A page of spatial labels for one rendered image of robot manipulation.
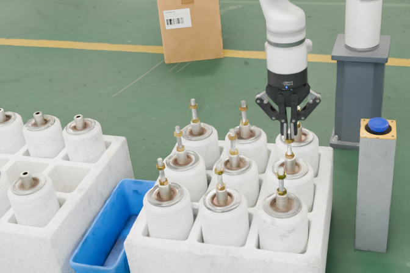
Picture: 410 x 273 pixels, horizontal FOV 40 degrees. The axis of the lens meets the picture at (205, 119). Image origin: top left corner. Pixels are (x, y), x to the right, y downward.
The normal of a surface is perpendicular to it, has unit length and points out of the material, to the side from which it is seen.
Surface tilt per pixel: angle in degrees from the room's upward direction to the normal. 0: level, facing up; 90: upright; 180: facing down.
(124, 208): 88
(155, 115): 0
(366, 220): 90
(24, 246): 90
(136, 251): 90
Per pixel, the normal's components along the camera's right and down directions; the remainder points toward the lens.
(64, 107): -0.10, -0.85
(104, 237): 0.96, 0.02
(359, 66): -0.33, 0.52
